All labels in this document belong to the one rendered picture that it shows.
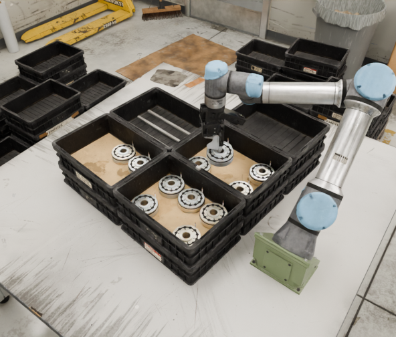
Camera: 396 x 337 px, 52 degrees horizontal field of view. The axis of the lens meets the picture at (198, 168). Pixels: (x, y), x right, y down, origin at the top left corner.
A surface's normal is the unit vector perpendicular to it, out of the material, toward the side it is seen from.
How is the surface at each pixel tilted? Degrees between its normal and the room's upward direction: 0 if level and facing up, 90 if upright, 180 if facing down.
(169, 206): 0
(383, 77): 39
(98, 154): 0
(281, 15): 90
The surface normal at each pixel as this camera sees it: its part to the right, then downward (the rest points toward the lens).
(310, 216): -0.26, 0.09
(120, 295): 0.00, -0.73
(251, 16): -0.58, 0.56
